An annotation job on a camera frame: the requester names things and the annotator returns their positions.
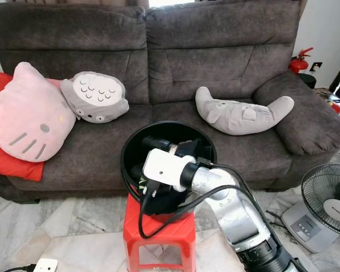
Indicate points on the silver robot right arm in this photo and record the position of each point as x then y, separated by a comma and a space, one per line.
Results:
235, 218

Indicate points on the black plastic bucket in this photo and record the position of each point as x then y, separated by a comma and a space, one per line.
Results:
133, 150

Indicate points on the round grey Totoro plush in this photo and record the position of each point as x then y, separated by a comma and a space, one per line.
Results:
95, 93

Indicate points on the red plastic stool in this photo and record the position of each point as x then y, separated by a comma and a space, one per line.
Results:
136, 226

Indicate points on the flat grey Totoro plush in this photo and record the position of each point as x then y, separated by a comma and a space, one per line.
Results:
238, 116

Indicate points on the dark grey-brown fabric sofa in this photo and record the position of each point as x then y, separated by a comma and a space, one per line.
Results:
221, 62

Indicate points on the pink cat face pillow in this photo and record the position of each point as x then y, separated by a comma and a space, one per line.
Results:
25, 113

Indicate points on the red cushion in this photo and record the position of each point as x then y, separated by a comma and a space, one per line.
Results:
11, 164

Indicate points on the red fire extinguisher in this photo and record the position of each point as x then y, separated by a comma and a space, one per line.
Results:
298, 64

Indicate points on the small black side table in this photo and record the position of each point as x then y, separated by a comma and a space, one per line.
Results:
307, 79

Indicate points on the black grille standing fan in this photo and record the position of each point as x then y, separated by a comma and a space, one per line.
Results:
331, 198

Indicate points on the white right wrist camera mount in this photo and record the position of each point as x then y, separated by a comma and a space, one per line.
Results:
167, 168

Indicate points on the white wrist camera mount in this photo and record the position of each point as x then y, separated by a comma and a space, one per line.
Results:
167, 168
45, 266

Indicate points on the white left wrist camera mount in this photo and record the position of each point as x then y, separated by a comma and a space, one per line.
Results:
45, 266

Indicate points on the wall socket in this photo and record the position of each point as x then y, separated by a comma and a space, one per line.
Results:
315, 66

